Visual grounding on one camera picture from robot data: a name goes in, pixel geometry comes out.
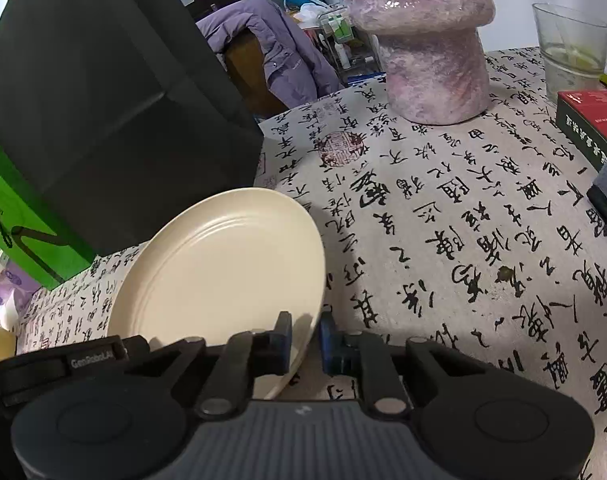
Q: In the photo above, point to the clear drinking glass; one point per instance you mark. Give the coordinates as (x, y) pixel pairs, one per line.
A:
(568, 50)

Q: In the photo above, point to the cream plate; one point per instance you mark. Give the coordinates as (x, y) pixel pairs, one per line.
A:
(218, 270)

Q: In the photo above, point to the purple tissue pack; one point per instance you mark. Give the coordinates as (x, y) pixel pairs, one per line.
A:
(8, 290)

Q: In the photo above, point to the calligraphy printed tablecloth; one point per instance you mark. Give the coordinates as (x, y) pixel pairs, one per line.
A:
(458, 210)

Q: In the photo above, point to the clear plastic organizer box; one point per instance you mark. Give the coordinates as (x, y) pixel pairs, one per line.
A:
(338, 27)

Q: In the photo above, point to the pink textured vase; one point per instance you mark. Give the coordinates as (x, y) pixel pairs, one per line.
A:
(423, 60)

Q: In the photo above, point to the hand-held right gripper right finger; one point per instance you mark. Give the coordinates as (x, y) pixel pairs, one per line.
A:
(328, 350)

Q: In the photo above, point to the green paper bag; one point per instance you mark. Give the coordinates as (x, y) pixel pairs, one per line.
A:
(23, 230)

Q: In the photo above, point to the white plastic bag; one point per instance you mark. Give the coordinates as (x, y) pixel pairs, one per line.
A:
(313, 12)

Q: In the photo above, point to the red and green box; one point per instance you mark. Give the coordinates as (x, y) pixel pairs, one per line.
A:
(593, 110)

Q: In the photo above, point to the black paper bag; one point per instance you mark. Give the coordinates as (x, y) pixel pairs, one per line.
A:
(108, 85)

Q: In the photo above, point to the purple jacket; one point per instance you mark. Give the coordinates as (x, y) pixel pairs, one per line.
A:
(283, 45)

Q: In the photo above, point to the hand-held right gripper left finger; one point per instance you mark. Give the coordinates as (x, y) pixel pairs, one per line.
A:
(286, 355)

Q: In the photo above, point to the wooden chair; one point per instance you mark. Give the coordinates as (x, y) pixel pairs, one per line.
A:
(241, 75)

